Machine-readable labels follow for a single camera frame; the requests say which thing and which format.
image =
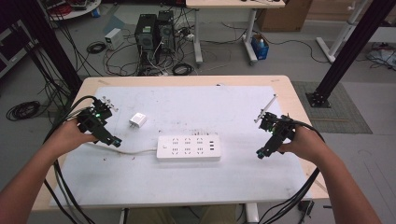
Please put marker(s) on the dark equipment rack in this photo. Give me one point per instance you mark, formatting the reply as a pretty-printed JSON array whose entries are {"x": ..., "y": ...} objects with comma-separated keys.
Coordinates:
[{"x": 12, "y": 46}]

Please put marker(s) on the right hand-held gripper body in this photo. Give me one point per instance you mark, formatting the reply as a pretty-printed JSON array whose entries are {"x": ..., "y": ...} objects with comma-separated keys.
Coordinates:
[{"x": 281, "y": 126}]

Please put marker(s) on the black computer tower with fan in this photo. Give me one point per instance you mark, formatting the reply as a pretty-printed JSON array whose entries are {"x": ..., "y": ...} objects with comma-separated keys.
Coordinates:
[{"x": 166, "y": 31}]

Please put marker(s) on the brown cardboard box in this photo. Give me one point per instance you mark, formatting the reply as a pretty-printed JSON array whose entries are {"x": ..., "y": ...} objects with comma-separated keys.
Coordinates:
[{"x": 283, "y": 15}]

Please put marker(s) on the white metal stand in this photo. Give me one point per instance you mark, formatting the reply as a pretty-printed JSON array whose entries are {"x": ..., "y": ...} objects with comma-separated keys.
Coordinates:
[{"x": 341, "y": 34}]

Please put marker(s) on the blue box with bottle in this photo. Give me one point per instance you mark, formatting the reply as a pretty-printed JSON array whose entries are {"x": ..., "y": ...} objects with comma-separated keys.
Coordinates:
[{"x": 260, "y": 49}]

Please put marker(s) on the round white table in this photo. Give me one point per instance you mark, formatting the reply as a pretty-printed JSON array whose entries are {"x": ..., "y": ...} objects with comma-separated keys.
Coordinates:
[{"x": 77, "y": 11}]

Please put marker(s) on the black computer tower green label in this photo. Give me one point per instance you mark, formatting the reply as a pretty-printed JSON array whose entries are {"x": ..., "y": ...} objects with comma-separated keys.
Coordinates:
[{"x": 145, "y": 40}]

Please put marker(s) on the person's left hand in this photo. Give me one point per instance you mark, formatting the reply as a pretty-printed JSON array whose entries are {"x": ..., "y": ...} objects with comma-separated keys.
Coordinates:
[{"x": 70, "y": 137}]

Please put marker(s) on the white table mat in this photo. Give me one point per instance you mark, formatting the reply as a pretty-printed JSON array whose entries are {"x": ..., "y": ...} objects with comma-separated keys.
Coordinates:
[{"x": 193, "y": 112}]

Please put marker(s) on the white table leg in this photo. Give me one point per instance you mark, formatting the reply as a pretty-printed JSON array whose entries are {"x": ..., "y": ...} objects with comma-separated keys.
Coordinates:
[{"x": 251, "y": 213}]

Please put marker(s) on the light wooden table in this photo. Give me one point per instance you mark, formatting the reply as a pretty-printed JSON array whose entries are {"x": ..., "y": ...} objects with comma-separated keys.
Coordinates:
[{"x": 186, "y": 80}]

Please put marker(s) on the small white equipment box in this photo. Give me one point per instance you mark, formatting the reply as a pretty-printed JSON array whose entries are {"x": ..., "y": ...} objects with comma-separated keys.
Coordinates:
[{"x": 114, "y": 38}]

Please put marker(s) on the grey floor mat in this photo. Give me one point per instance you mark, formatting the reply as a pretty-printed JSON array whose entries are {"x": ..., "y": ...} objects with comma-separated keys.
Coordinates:
[{"x": 345, "y": 118}]

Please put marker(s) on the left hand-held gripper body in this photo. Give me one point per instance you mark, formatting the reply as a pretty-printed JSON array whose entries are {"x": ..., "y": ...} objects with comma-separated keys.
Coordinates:
[{"x": 93, "y": 119}]

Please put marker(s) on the white charger plug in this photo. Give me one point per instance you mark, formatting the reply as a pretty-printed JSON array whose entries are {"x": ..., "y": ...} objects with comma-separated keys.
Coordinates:
[{"x": 138, "y": 120}]

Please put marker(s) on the person's right hand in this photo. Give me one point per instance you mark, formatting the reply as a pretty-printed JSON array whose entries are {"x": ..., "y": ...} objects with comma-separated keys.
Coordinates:
[{"x": 306, "y": 143}]

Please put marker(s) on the black metal frame post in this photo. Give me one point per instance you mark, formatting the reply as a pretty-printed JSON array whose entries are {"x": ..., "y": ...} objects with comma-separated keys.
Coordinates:
[
  {"x": 351, "y": 49},
  {"x": 49, "y": 40}
]

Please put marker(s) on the white-legged wooden desk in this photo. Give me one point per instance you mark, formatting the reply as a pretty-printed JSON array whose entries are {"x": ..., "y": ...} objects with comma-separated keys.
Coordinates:
[{"x": 233, "y": 3}]

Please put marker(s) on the white power strip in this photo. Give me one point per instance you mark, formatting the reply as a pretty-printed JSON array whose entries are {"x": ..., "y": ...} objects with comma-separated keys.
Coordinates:
[{"x": 188, "y": 149}]

